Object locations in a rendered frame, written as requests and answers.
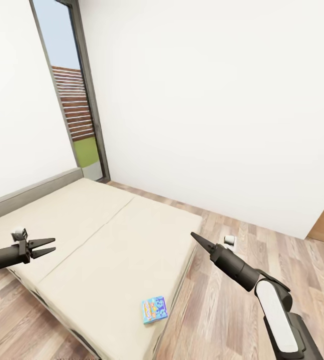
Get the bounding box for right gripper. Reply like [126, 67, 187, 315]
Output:
[190, 232, 245, 280]

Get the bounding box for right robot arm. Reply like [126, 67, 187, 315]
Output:
[190, 232, 324, 360]

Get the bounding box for board game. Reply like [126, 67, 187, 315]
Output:
[141, 295, 168, 324]

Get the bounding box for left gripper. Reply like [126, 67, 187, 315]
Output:
[0, 238, 56, 269]

